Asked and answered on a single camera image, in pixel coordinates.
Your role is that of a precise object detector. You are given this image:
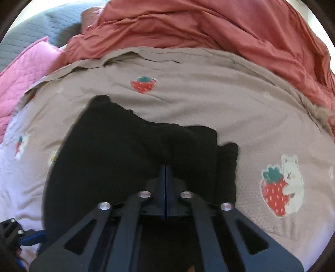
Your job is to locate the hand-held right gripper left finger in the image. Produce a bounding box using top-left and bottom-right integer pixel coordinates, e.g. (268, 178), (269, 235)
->
(29, 165), (167, 272)

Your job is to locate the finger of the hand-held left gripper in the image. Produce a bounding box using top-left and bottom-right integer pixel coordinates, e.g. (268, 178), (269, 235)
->
(0, 218), (45, 248)

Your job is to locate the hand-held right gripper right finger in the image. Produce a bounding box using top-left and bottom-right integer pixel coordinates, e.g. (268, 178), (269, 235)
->
(166, 165), (304, 272)

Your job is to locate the black sweater with orange cuffs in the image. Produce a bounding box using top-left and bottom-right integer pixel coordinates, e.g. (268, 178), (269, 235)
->
(42, 95), (239, 237)

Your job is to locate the beige strawberry print blanket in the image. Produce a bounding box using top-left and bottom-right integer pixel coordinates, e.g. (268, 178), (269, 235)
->
(0, 46), (335, 272)

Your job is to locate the salmon red bed sheet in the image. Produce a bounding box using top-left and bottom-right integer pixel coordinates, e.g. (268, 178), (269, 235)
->
(64, 0), (335, 115)

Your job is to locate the pink quilted pillow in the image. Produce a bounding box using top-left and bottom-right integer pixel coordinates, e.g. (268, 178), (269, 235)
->
(0, 37), (66, 142)

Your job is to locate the small dusty pink pillow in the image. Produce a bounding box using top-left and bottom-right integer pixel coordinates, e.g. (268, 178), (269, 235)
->
(81, 7), (106, 33)

